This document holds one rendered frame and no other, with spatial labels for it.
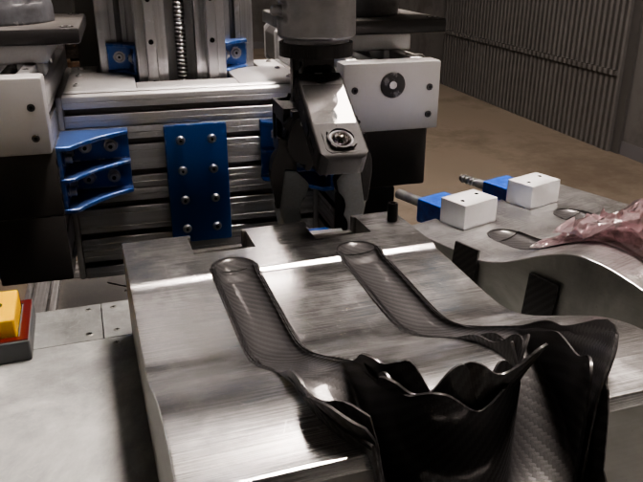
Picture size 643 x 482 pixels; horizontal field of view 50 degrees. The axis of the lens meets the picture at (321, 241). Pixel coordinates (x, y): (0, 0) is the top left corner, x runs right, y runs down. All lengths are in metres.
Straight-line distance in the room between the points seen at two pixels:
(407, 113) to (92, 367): 0.54
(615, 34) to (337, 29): 3.93
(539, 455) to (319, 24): 0.42
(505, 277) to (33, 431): 0.42
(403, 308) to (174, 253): 0.20
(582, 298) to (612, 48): 3.98
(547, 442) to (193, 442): 0.19
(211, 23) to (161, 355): 0.72
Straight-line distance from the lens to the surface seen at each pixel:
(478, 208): 0.75
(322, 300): 0.52
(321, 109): 0.64
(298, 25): 0.66
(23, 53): 0.98
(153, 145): 1.01
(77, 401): 0.59
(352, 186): 0.71
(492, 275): 0.67
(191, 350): 0.47
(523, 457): 0.39
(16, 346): 0.65
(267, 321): 0.51
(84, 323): 0.70
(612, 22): 4.57
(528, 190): 0.82
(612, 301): 0.60
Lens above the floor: 1.13
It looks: 23 degrees down
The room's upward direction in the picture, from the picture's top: straight up
